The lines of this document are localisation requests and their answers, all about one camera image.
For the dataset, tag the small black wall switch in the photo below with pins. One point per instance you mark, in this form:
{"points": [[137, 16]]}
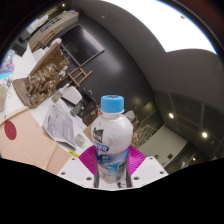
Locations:
{"points": [[170, 156]]}

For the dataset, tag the white blue-capped drink bottle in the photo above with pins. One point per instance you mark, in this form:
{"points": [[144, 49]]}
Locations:
{"points": [[111, 136]]}

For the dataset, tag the white cabinet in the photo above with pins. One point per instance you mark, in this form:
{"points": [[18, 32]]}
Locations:
{"points": [[56, 23]]}

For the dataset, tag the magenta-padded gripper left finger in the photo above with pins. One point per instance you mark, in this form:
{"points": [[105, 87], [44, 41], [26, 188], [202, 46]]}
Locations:
{"points": [[80, 168]]}

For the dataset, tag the flat round red coaster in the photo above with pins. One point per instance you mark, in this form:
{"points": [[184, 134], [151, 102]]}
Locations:
{"points": [[10, 130]]}

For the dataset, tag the printed newspaper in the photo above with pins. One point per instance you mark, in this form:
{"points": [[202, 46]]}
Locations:
{"points": [[60, 125]]}

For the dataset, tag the recessed ceiling spotlights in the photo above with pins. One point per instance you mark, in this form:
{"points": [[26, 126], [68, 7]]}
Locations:
{"points": [[171, 115]]}

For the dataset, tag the white plastic chair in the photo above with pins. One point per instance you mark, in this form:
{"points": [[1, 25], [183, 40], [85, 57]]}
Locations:
{"points": [[72, 95]]}

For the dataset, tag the wooden easel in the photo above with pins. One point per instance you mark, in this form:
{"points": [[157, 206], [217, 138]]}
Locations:
{"points": [[79, 76]]}

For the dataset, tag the small green-labelled bottle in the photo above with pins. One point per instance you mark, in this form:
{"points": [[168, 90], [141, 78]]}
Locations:
{"points": [[58, 95]]}

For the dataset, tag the yellow marker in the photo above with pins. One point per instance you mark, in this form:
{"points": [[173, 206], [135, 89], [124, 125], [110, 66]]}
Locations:
{"points": [[73, 153]]}

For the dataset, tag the grey spray bottle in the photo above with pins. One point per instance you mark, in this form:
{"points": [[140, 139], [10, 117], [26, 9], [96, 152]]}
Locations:
{"points": [[76, 109]]}

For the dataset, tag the black wall-mounted screen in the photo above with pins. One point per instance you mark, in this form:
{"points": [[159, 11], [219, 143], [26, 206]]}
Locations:
{"points": [[81, 45]]}

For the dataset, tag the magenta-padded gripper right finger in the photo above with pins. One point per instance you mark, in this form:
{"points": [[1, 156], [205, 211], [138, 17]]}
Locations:
{"points": [[143, 168]]}

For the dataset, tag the flattened tan cardboard sheet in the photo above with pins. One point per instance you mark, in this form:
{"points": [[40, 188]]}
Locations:
{"points": [[33, 146]]}

